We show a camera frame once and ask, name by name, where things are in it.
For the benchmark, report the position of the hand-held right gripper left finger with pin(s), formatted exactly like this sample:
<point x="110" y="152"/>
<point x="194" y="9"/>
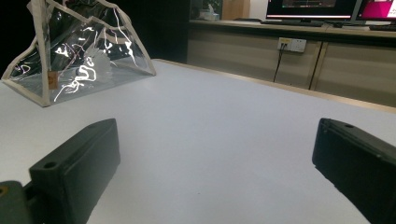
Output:
<point x="77" y="168"/>

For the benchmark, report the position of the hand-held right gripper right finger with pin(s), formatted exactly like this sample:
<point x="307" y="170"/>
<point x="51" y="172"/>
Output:
<point x="358" y="165"/>

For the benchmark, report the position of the clear plastic bag beige trim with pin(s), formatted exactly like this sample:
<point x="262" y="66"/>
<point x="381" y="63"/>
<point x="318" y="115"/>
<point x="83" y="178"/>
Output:
<point x="43" y="62"/>

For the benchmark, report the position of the beige long cabinet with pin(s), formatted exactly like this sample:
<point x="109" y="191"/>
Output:
<point x="351" y="68"/>

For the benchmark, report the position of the black keyboard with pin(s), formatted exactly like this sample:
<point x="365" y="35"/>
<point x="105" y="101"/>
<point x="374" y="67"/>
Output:
<point x="383" y="28"/>

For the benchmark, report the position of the monitor with pink screen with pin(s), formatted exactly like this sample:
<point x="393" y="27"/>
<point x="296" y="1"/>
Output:
<point x="376" y="9"/>

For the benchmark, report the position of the monitor with dark screen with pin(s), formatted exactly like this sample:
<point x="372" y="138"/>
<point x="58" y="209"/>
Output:
<point x="311" y="9"/>

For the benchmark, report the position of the brown wooden box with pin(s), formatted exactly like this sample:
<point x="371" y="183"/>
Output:
<point x="235" y="9"/>

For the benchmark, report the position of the tissue box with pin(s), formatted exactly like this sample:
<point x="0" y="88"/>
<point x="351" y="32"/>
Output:
<point x="209" y="14"/>

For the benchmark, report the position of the white wall outlet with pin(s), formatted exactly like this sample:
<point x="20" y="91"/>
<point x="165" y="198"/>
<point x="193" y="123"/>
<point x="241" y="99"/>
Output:
<point x="292" y="44"/>

